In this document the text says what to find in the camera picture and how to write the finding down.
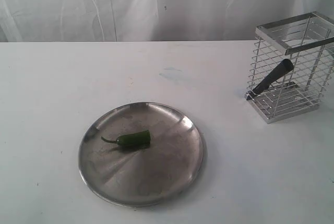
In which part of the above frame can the black handled knife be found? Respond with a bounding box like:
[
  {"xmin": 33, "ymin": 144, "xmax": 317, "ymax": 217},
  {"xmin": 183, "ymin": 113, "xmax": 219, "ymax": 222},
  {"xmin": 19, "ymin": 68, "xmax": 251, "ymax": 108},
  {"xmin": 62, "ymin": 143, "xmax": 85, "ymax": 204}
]
[{"xmin": 247, "ymin": 58, "xmax": 294, "ymax": 100}]

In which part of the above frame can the green chili pepper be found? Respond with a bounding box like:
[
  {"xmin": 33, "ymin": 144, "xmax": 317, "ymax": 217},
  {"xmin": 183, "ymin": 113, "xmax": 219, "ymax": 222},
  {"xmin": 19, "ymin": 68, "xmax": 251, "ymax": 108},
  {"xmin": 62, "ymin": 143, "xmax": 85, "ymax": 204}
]
[{"xmin": 101, "ymin": 130, "xmax": 151, "ymax": 150}]

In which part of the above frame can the round steel plate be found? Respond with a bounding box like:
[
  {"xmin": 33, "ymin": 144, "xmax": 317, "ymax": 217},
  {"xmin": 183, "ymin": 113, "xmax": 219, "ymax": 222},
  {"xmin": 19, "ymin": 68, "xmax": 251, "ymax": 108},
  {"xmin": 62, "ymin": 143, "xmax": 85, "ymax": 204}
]
[{"xmin": 78, "ymin": 102, "xmax": 206, "ymax": 207}]

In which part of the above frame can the chrome wire utensil holder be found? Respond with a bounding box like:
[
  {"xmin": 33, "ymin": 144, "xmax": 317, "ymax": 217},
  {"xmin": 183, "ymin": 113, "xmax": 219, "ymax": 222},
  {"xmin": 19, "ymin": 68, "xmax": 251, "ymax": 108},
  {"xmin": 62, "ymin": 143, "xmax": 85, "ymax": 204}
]
[{"xmin": 245, "ymin": 11, "xmax": 333, "ymax": 123}]

